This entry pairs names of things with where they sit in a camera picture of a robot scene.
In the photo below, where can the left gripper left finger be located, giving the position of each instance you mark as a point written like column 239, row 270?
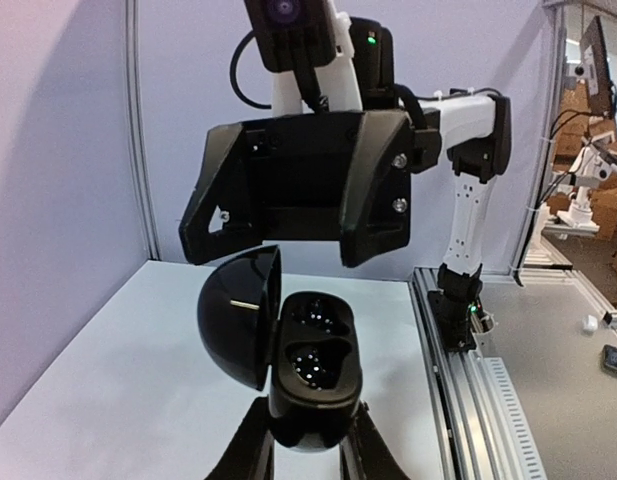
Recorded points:
column 250, row 453

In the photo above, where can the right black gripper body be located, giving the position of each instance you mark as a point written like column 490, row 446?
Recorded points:
column 296, row 168

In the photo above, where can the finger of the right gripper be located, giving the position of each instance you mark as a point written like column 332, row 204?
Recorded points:
column 369, row 224
column 225, row 147

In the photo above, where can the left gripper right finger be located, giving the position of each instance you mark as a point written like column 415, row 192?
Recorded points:
column 363, row 453

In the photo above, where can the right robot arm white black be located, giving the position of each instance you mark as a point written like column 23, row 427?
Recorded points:
column 473, row 131

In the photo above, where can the cardboard boxes pile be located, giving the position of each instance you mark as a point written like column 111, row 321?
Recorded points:
column 585, row 203

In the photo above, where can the black monitor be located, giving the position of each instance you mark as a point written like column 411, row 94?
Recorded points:
column 596, row 71

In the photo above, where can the aluminium front rail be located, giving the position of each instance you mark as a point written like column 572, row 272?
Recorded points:
column 533, row 400

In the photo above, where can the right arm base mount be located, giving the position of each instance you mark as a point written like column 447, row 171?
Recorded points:
column 462, row 326

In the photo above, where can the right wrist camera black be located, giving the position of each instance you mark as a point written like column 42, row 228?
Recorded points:
column 288, row 32

